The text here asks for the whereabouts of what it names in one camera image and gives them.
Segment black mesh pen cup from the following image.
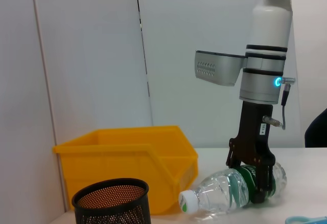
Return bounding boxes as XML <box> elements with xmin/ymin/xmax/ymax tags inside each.
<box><xmin>71</xmin><ymin>178</ymin><xmax>152</xmax><ymax>224</ymax></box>

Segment clear green-label water bottle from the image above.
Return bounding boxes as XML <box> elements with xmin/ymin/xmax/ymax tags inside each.
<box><xmin>178</xmin><ymin>161</ymin><xmax>287</xmax><ymax>216</ymax></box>

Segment yellow plastic bin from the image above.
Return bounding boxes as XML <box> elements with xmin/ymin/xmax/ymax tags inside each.
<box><xmin>53</xmin><ymin>125</ymin><xmax>199</xmax><ymax>216</ymax></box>

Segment black background object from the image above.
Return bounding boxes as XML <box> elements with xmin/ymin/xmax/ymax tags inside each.
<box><xmin>305</xmin><ymin>107</ymin><xmax>327</xmax><ymax>148</ymax></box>

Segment right gripper cable with connector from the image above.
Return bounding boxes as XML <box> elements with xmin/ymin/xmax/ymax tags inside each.
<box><xmin>263</xmin><ymin>77</ymin><xmax>296</xmax><ymax>130</ymax></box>

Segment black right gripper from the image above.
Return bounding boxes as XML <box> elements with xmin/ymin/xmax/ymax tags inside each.
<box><xmin>225</xmin><ymin>101</ymin><xmax>276</xmax><ymax>204</ymax></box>

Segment blue scissors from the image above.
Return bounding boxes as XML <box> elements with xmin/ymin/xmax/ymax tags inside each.
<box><xmin>285</xmin><ymin>215</ymin><xmax>327</xmax><ymax>224</ymax></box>

